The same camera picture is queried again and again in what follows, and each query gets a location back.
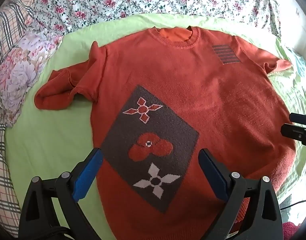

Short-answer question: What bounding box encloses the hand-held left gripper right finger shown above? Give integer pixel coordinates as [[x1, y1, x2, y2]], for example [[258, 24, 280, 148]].
[[197, 148, 284, 240]]

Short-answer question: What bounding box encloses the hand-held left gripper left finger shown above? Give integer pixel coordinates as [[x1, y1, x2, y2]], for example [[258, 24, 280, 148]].
[[19, 147, 104, 240]]

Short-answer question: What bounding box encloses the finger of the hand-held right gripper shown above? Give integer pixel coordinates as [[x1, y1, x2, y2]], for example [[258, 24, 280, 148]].
[[289, 113, 306, 126], [280, 123, 306, 155]]

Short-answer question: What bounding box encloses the orange knit sweater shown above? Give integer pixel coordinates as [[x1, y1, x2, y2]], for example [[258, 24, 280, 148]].
[[34, 26, 297, 240]]

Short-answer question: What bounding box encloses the pale printed bed sheet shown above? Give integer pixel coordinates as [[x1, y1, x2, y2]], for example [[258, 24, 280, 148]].
[[267, 0, 306, 228]]

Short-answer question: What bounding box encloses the light green sheet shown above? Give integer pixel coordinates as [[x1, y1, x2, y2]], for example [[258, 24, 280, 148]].
[[4, 13, 297, 240]]

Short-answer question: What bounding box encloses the plaid blanket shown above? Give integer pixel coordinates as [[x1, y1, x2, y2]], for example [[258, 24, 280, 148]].
[[0, 0, 40, 238]]

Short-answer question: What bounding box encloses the person's dark red clothing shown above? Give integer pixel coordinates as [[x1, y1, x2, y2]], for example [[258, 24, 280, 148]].
[[283, 221, 298, 239]]

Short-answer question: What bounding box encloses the purple floral pillow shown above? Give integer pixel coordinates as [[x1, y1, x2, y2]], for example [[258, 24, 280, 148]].
[[0, 34, 64, 128]]

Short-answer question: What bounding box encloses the pink floral bed sheet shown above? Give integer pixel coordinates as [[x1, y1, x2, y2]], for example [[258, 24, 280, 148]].
[[30, 0, 284, 43]]

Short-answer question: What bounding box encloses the black cable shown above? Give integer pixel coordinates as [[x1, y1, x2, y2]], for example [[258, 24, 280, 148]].
[[279, 199, 306, 211]]

